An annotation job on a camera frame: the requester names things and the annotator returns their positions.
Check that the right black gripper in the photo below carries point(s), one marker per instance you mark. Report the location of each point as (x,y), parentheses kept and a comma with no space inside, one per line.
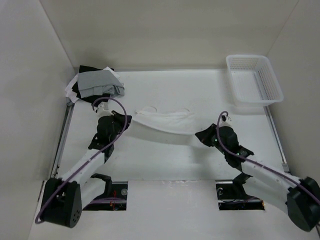
(204,136)

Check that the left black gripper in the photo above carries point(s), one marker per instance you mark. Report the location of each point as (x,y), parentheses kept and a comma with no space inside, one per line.
(119,117)

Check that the white tank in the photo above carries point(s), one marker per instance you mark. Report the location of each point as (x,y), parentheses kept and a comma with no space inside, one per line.
(179,122)
(72,91)

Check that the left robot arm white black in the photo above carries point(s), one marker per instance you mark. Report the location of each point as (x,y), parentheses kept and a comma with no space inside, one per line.
(82,188)

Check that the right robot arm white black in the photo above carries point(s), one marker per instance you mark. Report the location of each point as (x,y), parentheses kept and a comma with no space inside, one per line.
(298,198)

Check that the grey folded tank top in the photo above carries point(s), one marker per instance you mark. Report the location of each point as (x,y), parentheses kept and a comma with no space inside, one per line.
(97,83)

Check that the white folded tank top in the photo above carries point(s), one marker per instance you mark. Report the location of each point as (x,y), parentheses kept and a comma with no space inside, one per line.
(72,91)

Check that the white plastic mesh basket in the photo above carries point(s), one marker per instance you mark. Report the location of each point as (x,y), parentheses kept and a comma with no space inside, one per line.
(253,81)

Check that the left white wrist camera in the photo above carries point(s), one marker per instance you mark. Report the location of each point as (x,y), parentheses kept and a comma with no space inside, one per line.
(102,110)

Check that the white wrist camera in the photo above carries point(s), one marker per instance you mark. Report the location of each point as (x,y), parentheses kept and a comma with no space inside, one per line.
(102,110)
(225,121)

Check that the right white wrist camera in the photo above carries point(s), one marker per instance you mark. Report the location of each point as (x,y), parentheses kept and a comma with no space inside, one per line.
(225,121)

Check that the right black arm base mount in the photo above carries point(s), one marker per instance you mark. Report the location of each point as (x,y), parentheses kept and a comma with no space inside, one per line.
(231,195)

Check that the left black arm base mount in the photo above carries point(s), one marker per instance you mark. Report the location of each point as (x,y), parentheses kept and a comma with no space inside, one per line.
(113,198)

